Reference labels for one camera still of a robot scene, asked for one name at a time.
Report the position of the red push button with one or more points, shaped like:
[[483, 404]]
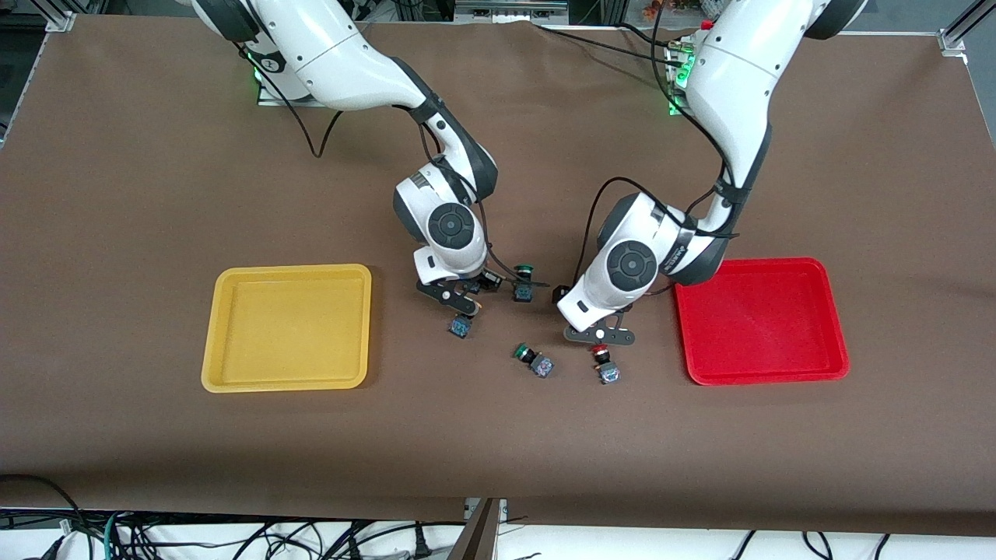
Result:
[[606, 369]]

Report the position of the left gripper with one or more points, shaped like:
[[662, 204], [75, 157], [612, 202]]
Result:
[[559, 292]]

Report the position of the grey metal box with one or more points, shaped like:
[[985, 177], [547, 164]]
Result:
[[510, 9]]

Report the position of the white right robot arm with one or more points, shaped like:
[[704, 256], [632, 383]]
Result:
[[342, 62]]

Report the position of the green push button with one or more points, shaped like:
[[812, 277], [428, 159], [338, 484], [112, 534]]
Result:
[[523, 286], [537, 362]]

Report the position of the yellow plastic tray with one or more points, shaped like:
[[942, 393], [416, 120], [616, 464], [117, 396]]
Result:
[[288, 330]]

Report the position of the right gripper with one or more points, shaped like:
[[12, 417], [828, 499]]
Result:
[[489, 281]]

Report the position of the yellow push button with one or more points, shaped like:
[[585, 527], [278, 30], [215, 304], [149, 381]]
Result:
[[459, 327]]

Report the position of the black power plug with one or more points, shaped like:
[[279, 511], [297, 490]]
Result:
[[422, 543]]

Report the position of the red plastic tray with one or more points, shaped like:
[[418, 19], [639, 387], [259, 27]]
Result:
[[759, 323]]

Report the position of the brown table cover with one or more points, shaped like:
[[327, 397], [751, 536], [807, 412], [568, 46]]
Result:
[[498, 443]]

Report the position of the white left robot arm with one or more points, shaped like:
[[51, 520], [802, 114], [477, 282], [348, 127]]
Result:
[[731, 85]]

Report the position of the aluminium frame profile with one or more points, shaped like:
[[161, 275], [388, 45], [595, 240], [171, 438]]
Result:
[[58, 15], [961, 31]]

